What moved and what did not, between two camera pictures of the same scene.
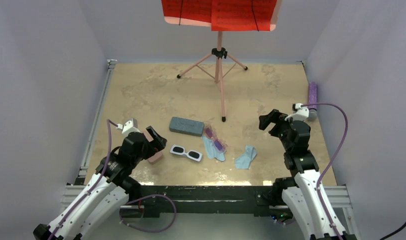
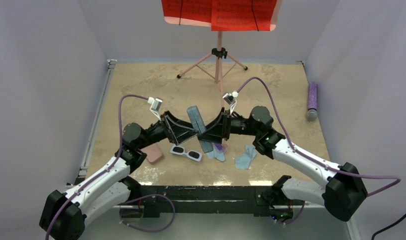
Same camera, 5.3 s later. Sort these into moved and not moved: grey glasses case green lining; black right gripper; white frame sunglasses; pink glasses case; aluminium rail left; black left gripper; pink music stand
Moved: grey glasses case green lining; black left gripper; black right gripper
Not moved: aluminium rail left; pink glasses case; white frame sunglasses; pink music stand
